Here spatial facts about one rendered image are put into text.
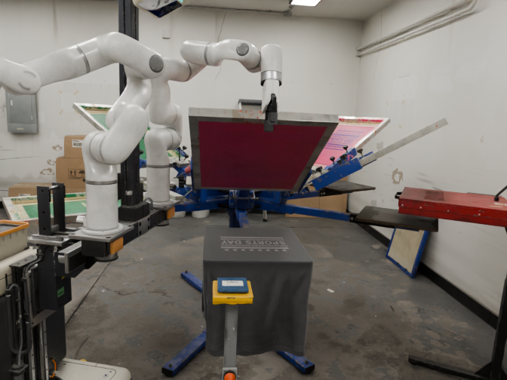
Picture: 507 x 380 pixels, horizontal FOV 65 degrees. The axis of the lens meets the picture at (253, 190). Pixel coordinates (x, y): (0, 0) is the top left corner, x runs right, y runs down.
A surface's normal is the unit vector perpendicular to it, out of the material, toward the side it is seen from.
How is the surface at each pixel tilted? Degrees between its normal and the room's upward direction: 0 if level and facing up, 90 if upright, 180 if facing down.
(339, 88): 90
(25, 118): 90
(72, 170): 90
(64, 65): 113
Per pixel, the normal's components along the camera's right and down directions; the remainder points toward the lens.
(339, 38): 0.10, 0.18
